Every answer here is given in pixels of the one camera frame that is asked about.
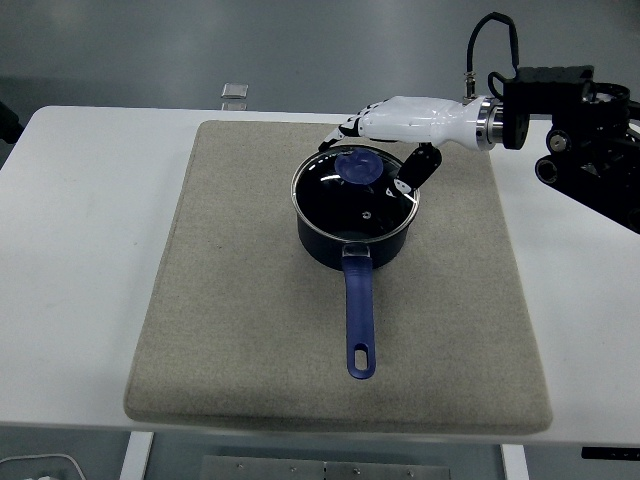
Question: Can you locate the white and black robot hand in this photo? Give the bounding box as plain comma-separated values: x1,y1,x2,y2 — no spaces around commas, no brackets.
317,94,484,197

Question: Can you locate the glass lid with blue knob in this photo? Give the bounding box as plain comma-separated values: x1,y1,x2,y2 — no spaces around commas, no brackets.
290,147,422,241

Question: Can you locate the beige fabric mat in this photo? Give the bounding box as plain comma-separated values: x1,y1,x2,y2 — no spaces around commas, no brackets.
123,119,554,435

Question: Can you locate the white table leg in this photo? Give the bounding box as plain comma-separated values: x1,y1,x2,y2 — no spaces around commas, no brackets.
119,430,155,480
501,443,531,480

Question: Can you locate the grey metal plate with screws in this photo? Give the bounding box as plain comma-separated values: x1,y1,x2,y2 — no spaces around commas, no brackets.
201,454,451,480

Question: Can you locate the black table control panel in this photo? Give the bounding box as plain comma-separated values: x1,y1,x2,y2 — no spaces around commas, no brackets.
581,446,640,460

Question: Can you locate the person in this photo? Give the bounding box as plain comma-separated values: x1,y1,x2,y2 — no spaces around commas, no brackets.
0,99,21,146

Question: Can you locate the dark pot with blue handle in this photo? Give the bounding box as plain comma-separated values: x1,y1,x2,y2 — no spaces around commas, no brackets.
293,195,421,381

